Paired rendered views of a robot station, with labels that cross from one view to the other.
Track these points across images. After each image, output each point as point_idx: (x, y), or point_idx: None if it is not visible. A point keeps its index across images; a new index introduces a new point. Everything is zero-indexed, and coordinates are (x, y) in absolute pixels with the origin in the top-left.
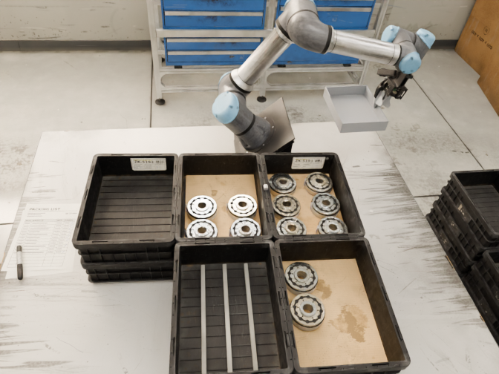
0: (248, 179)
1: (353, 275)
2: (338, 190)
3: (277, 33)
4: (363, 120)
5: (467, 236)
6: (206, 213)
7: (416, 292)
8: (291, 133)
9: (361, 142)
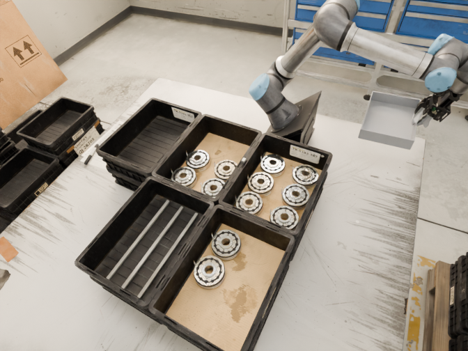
0: None
1: (274, 265)
2: None
3: (313, 26)
4: (392, 133)
5: None
6: (196, 164)
7: (343, 314)
8: (303, 123)
9: (398, 157)
